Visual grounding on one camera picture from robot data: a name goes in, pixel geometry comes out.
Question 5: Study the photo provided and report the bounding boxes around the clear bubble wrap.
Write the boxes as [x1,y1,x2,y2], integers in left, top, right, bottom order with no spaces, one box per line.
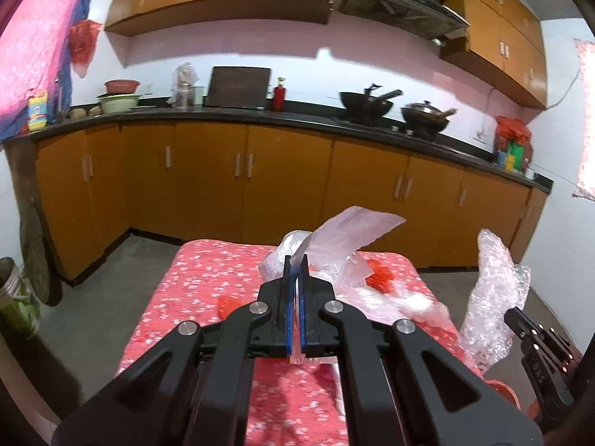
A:
[459,229,531,374]

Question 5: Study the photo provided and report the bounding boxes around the small red plastic bag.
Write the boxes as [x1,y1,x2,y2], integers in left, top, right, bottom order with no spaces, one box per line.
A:
[365,259,394,294]

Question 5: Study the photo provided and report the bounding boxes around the clear white plastic bag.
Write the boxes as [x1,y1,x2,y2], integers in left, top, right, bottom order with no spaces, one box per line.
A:
[258,206,456,334]

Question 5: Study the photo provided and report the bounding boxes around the lower wooden kitchen cabinets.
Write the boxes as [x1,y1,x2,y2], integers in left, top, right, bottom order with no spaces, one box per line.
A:
[5,121,548,281]

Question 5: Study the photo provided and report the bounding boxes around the wooden kitchen cabinets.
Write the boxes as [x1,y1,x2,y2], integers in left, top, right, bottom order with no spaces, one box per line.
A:
[105,0,548,110]
[5,121,548,281]

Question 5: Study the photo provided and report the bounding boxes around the upper wooden kitchen cabinets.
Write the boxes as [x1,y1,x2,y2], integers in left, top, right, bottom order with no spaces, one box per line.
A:
[105,0,548,110]

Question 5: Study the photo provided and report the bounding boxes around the red floral tablecloth table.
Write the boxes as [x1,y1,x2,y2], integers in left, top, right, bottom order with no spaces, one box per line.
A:
[109,265,541,445]

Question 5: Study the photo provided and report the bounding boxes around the green metal bucket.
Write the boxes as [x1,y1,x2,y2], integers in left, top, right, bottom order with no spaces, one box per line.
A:
[0,257,41,338]

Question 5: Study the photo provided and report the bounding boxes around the green package on counter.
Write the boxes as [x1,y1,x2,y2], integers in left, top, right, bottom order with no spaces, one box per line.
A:
[504,141,524,172]

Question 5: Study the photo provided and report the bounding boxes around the red bag on counter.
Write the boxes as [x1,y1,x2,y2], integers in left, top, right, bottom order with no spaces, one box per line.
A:
[494,116,533,150]

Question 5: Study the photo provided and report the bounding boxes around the black countertop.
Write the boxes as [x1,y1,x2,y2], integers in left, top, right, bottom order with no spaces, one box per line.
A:
[1,103,555,194]

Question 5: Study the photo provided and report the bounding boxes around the black lidded wok right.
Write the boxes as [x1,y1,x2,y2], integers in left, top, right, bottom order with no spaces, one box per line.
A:
[401,101,458,137]

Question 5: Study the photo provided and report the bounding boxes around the black wok left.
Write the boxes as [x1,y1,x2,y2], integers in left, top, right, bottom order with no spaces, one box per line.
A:
[339,84,403,122]

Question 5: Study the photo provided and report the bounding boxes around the red bottle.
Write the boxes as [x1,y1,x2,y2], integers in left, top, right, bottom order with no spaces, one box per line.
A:
[271,77,286,112]

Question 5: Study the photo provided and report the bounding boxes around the dark cutting board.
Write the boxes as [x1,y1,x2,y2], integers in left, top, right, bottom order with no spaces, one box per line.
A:
[204,65,271,110]

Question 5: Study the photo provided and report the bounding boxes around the clear jar with bag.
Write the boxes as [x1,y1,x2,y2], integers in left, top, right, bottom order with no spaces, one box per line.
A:
[171,61,198,108]

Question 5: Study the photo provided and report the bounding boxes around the red basin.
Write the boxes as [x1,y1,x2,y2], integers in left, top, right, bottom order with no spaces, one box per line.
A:
[105,80,140,95]

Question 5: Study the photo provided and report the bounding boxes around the pink floral door curtain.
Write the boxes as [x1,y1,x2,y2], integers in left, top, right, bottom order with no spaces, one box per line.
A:
[1,0,90,140]

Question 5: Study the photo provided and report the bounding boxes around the hanging red bag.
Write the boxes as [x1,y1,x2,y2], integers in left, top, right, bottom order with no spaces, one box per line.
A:
[68,19,102,78]

